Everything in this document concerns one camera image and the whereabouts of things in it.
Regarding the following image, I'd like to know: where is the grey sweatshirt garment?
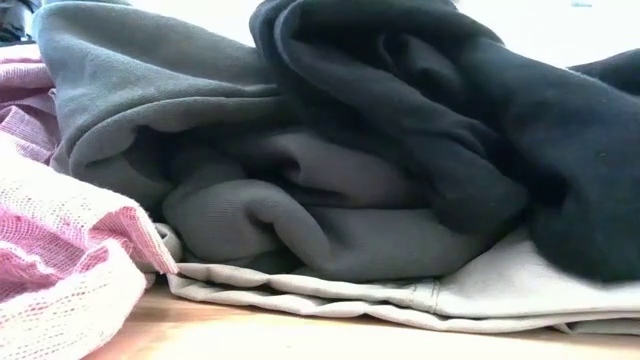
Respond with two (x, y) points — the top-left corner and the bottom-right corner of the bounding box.
(32, 0), (531, 284)

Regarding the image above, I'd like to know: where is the khaki beige shirt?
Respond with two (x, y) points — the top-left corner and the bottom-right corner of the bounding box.
(154, 222), (640, 336)

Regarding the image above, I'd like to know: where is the dark sweatshirt garment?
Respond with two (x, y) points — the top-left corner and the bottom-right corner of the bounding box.
(248, 0), (640, 284)

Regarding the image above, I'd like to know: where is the pink white knitted cloth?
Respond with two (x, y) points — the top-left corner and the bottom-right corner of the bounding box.
(0, 42), (184, 360)

